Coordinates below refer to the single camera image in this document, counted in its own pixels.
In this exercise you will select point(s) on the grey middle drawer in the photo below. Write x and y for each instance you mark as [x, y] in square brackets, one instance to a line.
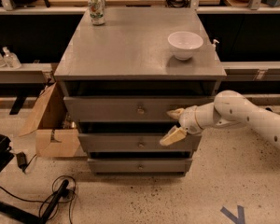
[133, 142]

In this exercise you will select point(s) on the black power adapter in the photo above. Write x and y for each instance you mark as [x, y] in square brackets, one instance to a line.
[22, 161]

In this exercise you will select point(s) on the brown cardboard box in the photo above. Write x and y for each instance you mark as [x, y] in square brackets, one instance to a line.
[54, 137]

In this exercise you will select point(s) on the clear sanitizer bottle right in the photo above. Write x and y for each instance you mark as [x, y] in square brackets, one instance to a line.
[11, 59]

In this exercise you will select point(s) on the green white soda can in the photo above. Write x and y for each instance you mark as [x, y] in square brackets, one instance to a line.
[96, 10]

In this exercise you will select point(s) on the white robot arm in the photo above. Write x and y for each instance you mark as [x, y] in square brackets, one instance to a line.
[229, 108]

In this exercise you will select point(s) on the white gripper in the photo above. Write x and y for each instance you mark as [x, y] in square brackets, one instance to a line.
[188, 119]

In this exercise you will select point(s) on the white pump bottle behind cabinet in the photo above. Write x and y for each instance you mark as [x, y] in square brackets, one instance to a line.
[215, 44]

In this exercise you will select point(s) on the grey bottom drawer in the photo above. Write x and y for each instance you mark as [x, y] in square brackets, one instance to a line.
[115, 166]

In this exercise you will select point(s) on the white ceramic bowl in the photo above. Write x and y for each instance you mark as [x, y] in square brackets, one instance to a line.
[184, 44]

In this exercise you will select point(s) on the grey drawer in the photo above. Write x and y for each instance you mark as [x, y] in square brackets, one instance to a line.
[115, 166]
[133, 142]
[127, 109]

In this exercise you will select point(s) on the grey wooden drawer cabinet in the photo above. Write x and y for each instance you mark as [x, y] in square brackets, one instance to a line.
[129, 56]

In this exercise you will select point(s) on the grey top drawer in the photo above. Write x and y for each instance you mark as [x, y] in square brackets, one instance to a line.
[127, 109]

